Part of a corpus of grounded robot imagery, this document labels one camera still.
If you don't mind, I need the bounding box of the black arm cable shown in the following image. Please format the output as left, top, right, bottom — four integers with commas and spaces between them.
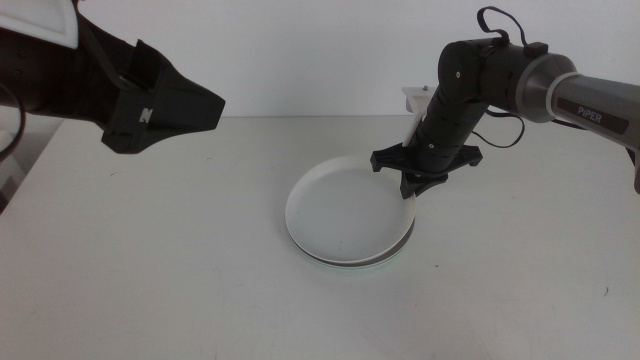
471, 5, 550, 150
0, 83, 26, 162

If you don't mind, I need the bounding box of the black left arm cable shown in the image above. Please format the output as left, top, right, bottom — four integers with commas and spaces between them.
0, 83, 26, 162

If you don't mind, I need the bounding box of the grey shallow bowl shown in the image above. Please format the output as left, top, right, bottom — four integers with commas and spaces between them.
287, 219, 416, 268

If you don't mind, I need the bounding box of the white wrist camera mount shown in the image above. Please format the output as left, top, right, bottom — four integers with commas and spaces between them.
401, 84, 438, 148
0, 0, 80, 50

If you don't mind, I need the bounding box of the mint green shallow bowl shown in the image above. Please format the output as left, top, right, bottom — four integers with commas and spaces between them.
309, 252, 404, 271

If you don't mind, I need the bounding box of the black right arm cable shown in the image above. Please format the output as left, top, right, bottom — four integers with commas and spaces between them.
471, 5, 550, 150

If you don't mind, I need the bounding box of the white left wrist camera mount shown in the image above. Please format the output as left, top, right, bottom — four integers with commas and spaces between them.
0, 0, 80, 50

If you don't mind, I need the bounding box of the white shallow bowl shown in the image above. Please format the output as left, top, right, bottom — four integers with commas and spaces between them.
284, 153, 417, 265

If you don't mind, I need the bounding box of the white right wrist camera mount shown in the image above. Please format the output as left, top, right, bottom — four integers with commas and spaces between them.
401, 84, 438, 148

